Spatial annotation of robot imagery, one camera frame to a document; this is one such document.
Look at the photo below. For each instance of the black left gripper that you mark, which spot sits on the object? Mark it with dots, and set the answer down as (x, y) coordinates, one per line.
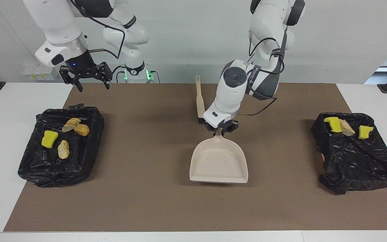
(221, 126)

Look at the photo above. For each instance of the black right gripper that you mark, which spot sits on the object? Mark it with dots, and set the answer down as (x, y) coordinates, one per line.
(81, 65)

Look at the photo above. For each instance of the beige hand brush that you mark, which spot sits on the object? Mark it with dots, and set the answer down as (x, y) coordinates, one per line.
(200, 101)

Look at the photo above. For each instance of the beige plastic dustpan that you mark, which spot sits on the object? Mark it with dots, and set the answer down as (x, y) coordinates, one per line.
(218, 164)

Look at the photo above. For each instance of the pale bread slice piece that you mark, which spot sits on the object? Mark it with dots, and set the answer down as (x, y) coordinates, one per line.
(70, 124)

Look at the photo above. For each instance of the golden brown bread roll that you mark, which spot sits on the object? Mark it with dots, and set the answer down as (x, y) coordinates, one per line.
(82, 130)

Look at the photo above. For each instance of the green and yellow sponge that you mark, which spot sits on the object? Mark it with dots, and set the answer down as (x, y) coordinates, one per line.
(49, 139)

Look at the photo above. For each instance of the pale rounded bread piece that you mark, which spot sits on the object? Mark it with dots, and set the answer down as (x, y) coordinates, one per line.
(63, 149)

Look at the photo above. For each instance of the large notched yellow sponge piece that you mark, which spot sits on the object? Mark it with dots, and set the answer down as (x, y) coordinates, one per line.
(334, 123)

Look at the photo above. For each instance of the pale angular bread chunk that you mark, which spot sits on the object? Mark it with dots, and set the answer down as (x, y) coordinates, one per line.
(347, 128)

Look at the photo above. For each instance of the small yellow sponge piece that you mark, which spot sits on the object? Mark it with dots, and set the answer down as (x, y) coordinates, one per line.
(365, 131)

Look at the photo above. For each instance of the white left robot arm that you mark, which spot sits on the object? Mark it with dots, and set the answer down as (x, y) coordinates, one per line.
(233, 87)

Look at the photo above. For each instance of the black bag lined bin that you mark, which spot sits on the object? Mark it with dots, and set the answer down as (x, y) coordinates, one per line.
(79, 161)

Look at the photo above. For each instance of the black bag bin pink edge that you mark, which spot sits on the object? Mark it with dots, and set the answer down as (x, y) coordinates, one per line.
(354, 161)

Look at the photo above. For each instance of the white power strip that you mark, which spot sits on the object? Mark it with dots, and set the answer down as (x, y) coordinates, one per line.
(34, 74)

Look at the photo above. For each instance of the brown table mat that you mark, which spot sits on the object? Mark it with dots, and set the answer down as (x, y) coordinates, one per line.
(193, 208)

